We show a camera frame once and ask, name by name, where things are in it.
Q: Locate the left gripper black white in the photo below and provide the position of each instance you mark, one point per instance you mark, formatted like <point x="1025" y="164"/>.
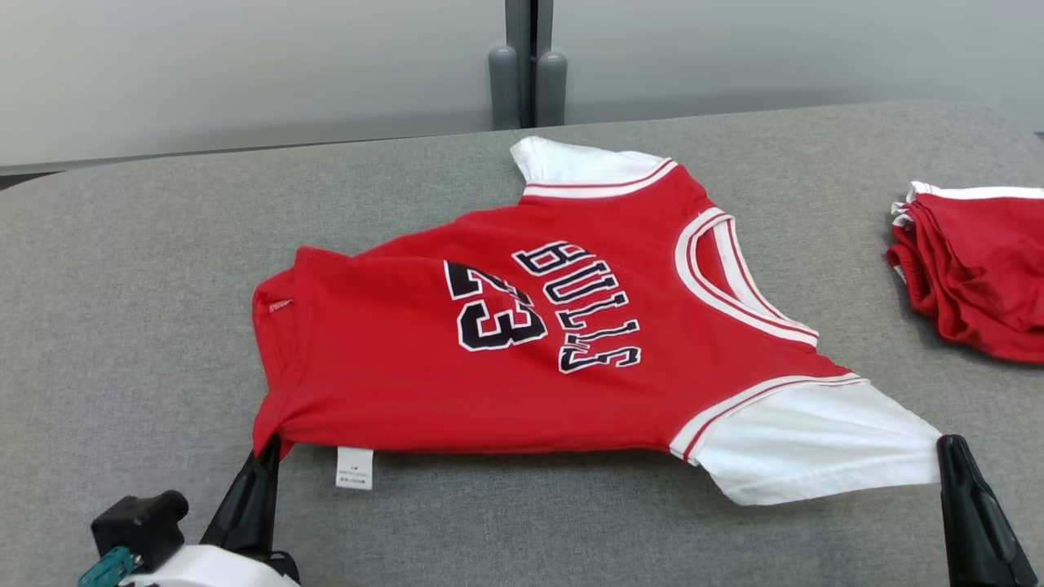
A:
<point x="147" y="522"/>

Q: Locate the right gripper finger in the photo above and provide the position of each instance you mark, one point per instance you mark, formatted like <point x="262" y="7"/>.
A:
<point x="975" y="530"/>

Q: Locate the red Bulls jersey white sleeves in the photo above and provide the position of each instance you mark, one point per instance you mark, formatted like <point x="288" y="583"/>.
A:
<point x="391" y="367"/>

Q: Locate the red shorts with white stripes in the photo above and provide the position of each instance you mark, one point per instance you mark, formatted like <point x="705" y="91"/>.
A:
<point x="979" y="269"/>

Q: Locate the grey baseboard rail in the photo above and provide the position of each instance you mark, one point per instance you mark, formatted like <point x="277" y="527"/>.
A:
<point x="81" y="164"/>

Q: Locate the grey cylindrical post cap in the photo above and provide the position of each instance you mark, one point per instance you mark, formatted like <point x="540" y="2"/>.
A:
<point x="551" y="90"/>
<point x="503" y="90"/>

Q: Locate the grey partition post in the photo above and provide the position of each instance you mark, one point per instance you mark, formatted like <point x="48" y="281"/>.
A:
<point x="528" y="33"/>

